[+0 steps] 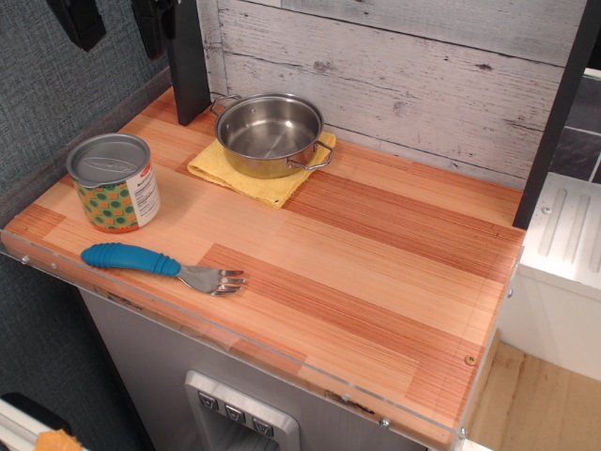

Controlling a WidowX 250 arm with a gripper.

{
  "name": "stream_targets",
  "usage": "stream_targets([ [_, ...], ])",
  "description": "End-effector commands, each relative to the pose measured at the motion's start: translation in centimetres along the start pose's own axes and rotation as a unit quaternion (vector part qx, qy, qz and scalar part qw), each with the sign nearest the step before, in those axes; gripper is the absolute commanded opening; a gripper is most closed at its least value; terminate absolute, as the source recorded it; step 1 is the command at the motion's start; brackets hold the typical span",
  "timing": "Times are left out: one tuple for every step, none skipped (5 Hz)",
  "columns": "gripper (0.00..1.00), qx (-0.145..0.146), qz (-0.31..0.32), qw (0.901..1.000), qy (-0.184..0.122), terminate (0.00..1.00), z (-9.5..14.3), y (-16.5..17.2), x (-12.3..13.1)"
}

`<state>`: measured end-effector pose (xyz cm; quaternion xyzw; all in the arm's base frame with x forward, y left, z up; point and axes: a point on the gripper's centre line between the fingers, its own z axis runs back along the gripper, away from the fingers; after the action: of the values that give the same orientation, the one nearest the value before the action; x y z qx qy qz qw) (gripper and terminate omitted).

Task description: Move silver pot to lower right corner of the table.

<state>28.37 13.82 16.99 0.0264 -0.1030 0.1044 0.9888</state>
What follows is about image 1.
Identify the white toy sink unit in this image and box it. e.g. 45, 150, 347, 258
496, 68, 601, 380

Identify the blue handled fork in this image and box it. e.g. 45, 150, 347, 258
81, 243, 245, 296

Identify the dark vertical post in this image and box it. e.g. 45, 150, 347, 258
167, 0, 211, 126
513, 0, 600, 230

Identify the stainless steel pot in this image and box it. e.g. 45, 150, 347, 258
210, 93, 335, 179

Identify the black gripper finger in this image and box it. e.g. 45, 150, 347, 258
46, 0, 106, 52
131, 0, 177, 60

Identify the silver dispenser panel with buttons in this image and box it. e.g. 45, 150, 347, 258
185, 370, 301, 450

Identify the yellow folded cloth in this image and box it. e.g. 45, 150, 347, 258
187, 139, 316, 209

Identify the dark left vertical post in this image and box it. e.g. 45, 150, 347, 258
167, 0, 211, 126

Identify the tin can with dotted label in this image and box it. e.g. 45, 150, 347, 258
67, 132, 161, 233

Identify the orange object at corner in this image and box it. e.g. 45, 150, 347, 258
34, 429, 84, 451

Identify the dark right vertical post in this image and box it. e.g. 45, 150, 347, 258
513, 0, 600, 230

